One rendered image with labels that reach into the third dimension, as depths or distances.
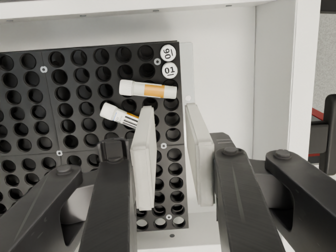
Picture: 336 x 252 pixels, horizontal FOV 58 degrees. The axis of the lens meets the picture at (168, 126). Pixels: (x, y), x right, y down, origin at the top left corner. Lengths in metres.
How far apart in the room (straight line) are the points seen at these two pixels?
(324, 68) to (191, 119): 1.18
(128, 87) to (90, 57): 0.04
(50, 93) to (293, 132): 0.20
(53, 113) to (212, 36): 0.17
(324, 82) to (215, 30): 1.03
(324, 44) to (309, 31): 1.06
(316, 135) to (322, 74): 1.04
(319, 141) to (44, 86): 0.24
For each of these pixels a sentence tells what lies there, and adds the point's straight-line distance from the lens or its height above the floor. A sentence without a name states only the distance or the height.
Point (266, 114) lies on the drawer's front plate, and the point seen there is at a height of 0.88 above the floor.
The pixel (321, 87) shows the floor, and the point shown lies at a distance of 1.33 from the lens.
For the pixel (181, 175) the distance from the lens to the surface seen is 0.28.
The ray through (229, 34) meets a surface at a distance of 0.32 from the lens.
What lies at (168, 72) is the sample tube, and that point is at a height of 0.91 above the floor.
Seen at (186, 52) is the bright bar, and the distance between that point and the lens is 0.30.
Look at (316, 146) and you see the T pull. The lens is 0.29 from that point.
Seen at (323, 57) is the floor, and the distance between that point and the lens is 1.31.
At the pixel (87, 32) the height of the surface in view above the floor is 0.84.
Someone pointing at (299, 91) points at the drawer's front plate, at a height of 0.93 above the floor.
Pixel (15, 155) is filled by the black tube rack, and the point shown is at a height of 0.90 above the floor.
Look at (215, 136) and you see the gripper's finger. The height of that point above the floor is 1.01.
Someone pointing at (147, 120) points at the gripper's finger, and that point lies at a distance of 0.16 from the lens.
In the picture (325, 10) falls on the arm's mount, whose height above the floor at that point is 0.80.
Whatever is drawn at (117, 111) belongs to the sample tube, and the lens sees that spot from 0.25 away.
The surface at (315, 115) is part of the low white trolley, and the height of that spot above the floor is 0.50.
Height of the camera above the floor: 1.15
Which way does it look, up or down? 72 degrees down
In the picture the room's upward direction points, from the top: 175 degrees clockwise
